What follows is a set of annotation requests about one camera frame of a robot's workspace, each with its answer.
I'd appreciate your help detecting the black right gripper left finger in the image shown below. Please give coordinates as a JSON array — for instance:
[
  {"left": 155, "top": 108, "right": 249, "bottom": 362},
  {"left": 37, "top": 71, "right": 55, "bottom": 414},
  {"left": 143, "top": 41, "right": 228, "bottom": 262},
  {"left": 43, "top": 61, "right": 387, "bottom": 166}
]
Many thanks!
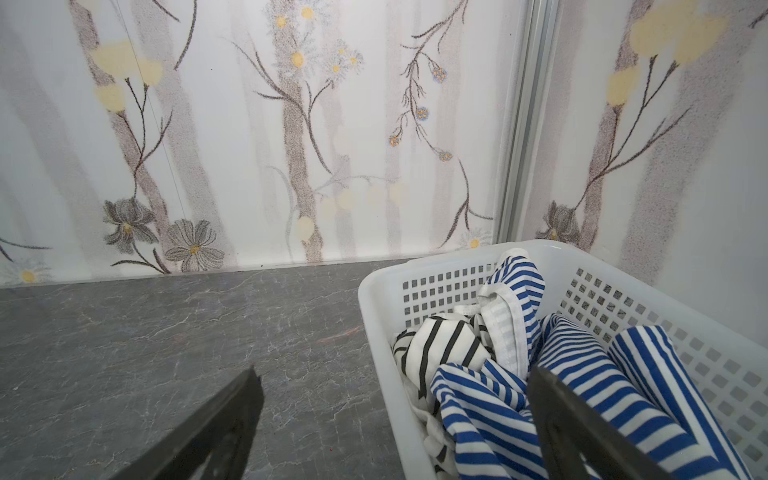
[{"left": 114, "top": 367, "right": 265, "bottom": 479}]

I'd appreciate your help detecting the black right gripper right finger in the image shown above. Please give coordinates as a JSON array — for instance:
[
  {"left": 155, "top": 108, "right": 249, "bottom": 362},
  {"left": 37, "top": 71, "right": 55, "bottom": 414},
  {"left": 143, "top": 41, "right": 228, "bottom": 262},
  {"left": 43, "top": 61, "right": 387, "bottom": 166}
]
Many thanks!
[{"left": 527, "top": 366, "right": 671, "bottom": 479}]

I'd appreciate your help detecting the blue white striped tank top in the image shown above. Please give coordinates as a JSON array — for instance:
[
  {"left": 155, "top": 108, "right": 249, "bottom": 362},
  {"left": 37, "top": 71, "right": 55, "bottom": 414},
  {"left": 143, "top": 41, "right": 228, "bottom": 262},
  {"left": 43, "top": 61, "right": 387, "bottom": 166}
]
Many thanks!
[{"left": 430, "top": 248, "right": 607, "bottom": 480}]

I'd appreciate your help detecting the black white striped tank top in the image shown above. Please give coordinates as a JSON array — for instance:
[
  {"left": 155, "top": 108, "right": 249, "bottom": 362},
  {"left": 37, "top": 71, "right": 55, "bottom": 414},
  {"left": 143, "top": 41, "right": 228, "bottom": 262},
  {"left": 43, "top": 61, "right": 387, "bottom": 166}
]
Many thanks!
[{"left": 392, "top": 313, "right": 495, "bottom": 479}]

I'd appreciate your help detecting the white plastic laundry basket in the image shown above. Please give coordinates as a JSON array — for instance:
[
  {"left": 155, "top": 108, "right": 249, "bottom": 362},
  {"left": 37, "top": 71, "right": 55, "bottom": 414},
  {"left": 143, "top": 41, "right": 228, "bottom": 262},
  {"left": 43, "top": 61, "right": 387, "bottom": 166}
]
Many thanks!
[{"left": 358, "top": 240, "right": 767, "bottom": 479}]

